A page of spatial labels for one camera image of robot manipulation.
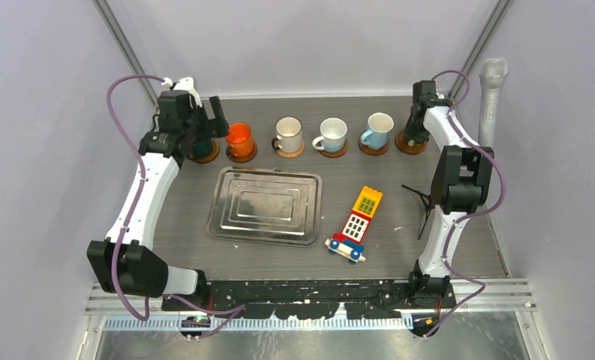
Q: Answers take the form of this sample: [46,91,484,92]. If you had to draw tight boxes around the orange cup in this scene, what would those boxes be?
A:
[226,122,254,156]

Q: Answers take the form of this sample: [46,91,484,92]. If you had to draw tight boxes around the brown wooden coaster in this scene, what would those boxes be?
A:
[192,140,220,164]
[358,139,390,156]
[320,140,348,158]
[395,130,428,155]
[226,144,257,164]

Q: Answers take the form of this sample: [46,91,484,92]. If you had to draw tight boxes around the light blue handled cup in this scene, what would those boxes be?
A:
[360,112,394,149]

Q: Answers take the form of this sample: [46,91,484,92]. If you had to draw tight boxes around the white metallic cup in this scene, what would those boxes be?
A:
[272,116,302,154]

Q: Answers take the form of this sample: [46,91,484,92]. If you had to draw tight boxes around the light patterned wooden coaster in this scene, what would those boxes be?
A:
[276,141,306,159]

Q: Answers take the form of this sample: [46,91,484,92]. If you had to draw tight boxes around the silver metal tray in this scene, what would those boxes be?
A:
[206,166,323,248]

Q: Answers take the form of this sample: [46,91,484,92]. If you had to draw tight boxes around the grey white cup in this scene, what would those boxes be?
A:
[311,118,347,152]

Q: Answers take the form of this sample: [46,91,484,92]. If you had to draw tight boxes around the dark teal cup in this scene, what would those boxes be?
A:
[191,139,213,159]

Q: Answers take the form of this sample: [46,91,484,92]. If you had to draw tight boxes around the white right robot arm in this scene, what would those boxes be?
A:
[396,80,494,308]

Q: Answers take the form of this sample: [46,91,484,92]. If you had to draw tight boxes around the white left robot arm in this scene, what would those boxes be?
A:
[87,90,229,311]

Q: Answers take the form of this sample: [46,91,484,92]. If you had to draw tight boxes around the silver grey microphone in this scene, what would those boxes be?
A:
[478,58,508,147]

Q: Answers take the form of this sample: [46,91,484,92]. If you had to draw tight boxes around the black microphone tripod stand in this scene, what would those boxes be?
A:
[401,184,434,240]

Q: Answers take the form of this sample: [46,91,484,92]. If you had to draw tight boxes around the colourful toy brick truck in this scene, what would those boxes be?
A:
[325,186,383,265]

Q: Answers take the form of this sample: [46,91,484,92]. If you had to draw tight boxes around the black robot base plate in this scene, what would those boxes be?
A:
[162,279,456,320]

